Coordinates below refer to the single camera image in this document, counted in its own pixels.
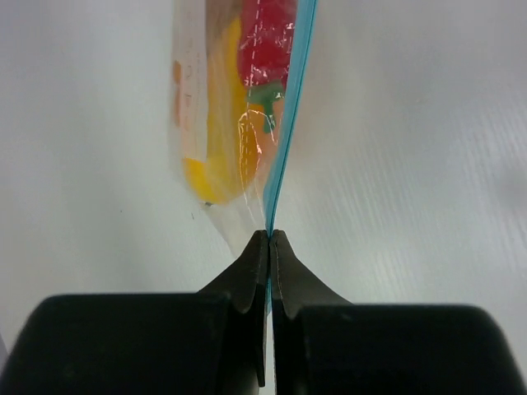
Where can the yellow fake bell pepper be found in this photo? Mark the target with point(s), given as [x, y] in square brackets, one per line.
[233, 129]

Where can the red fake chili pepper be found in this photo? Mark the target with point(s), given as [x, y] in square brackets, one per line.
[264, 52]

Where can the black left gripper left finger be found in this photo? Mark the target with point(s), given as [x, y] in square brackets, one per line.
[208, 342]

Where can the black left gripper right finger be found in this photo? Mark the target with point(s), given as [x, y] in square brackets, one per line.
[324, 344]

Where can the clear zip top bag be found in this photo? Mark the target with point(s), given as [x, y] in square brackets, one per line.
[196, 27]

